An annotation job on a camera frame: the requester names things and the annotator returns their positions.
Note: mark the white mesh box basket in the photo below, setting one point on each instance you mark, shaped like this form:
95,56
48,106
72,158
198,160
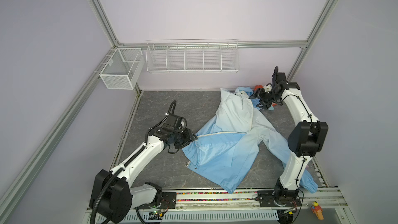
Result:
123,68

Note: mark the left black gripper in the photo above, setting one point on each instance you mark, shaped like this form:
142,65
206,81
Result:
189,138

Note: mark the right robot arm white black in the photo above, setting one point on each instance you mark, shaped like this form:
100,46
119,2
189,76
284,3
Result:
304,142

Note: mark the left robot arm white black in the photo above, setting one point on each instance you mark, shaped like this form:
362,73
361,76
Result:
113,195

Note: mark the light blue zip jacket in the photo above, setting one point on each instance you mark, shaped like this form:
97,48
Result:
228,144

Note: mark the white wire wall shelf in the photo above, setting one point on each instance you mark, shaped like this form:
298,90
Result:
193,56

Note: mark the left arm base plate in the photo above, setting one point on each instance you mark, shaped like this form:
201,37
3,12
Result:
164,200

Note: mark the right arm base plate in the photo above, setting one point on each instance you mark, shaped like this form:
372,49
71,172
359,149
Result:
269,198

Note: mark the white ventilation grille strip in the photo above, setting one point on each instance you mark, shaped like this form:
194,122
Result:
172,217

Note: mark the small toy figure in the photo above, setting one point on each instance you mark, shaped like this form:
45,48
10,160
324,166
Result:
317,210

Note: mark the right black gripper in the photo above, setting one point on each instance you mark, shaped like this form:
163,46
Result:
258,94

